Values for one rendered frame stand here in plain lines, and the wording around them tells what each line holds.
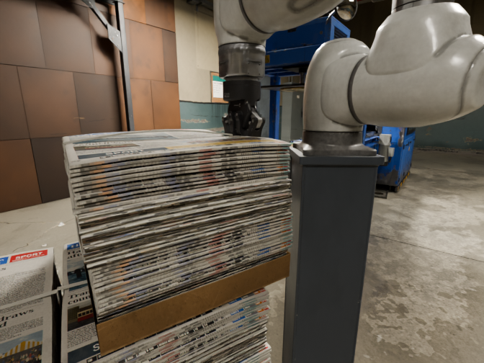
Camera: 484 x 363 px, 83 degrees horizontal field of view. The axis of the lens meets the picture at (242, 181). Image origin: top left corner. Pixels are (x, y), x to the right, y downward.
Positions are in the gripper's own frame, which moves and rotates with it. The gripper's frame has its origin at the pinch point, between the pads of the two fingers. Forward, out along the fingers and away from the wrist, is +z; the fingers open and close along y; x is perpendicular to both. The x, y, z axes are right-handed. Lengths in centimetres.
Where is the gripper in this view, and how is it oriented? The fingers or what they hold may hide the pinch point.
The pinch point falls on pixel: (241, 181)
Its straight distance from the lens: 58.7
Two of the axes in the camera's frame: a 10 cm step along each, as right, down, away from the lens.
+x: 8.4, -1.3, 5.2
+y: 5.4, 2.1, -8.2
